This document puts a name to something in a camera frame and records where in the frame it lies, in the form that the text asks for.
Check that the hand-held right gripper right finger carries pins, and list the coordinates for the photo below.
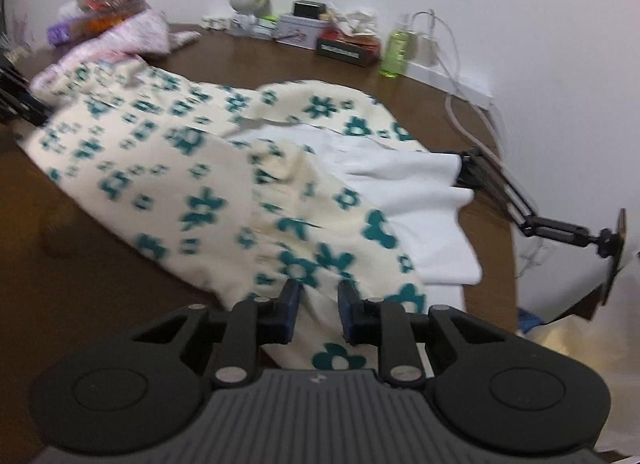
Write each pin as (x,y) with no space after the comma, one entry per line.
(347,311)

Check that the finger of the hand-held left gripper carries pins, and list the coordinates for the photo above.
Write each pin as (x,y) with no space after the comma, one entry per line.
(20,103)

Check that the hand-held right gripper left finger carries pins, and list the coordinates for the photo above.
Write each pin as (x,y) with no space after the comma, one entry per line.
(290,306)

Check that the cream teal floral garment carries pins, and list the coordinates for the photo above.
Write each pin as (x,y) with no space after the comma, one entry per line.
(175,168)

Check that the purple tissue box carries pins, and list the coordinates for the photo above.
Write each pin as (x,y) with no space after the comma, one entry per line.
(62,32)

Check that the pink floral garment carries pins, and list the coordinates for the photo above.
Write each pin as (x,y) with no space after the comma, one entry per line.
(135,33)

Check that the small white socket strip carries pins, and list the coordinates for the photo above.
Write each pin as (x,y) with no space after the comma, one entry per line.
(217,22)

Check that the white robot figurine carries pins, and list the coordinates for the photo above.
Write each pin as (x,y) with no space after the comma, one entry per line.
(247,1)

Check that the long white power strip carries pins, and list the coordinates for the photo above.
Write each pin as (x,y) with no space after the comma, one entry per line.
(450,83)

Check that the stack of small boxes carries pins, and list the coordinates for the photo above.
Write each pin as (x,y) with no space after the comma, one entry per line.
(264,27)

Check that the red and black box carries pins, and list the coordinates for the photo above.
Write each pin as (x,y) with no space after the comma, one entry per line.
(345,49)

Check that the green spray bottle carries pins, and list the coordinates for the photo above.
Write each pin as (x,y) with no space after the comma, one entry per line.
(395,51)

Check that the white charger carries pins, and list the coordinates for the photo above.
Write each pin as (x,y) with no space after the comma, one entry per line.
(426,49)

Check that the grey tin box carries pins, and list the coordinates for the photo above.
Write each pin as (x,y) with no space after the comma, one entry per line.
(297,32)

